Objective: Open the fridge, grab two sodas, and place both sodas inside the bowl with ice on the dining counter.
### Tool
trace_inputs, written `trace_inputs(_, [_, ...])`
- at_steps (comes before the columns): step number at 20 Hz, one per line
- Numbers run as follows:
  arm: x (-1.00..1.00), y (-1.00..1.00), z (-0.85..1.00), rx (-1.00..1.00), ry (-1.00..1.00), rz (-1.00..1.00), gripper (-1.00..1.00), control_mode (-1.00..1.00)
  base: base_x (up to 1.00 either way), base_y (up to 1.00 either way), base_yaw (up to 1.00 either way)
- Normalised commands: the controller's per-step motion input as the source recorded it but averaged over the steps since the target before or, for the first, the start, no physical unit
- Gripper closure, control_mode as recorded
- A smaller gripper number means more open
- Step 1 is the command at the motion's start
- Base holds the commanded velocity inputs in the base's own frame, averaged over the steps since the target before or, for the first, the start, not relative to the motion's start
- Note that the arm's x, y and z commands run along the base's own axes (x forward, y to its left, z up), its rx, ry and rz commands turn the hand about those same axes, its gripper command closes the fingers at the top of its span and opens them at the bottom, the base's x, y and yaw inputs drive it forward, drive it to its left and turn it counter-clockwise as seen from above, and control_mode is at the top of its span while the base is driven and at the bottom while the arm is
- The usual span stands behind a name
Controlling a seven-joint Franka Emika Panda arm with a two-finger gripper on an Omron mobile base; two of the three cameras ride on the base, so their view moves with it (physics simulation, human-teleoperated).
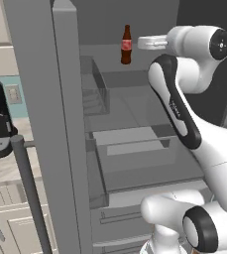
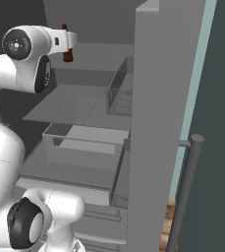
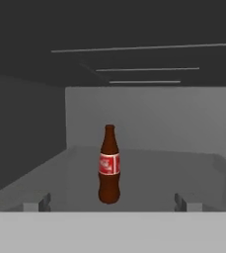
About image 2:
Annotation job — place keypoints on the grey fridge door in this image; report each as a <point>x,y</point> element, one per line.
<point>159,98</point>

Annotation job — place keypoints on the glass fridge shelf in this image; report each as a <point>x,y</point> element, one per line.
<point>74,105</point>

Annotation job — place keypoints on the grey fridge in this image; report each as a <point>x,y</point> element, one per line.
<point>84,183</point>

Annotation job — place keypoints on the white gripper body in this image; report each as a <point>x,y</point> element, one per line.
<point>71,40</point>

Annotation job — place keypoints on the clear fridge door bin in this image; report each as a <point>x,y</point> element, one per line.
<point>119,98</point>

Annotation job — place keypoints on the brown soda bottle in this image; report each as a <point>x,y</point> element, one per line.
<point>68,56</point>

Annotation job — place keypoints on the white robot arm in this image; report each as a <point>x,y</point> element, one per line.
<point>2,154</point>

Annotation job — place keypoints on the grey fridge drawer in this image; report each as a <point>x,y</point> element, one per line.
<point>84,154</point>

